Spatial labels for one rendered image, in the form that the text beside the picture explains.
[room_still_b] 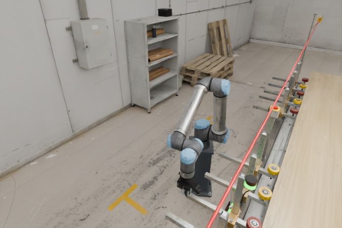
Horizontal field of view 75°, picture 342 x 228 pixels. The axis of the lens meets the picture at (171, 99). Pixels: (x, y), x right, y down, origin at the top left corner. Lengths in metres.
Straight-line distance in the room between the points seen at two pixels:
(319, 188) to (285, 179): 0.20
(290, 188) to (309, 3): 7.70
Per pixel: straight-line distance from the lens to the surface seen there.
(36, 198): 3.04
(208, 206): 1.55
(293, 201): 1.68
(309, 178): 1.87
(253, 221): 1.50
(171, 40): 4.34
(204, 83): 1.75
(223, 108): 1.90
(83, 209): 2.73
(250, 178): 1.32
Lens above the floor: 2.09
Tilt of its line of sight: 28 degrees down
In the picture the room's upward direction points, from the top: straight up
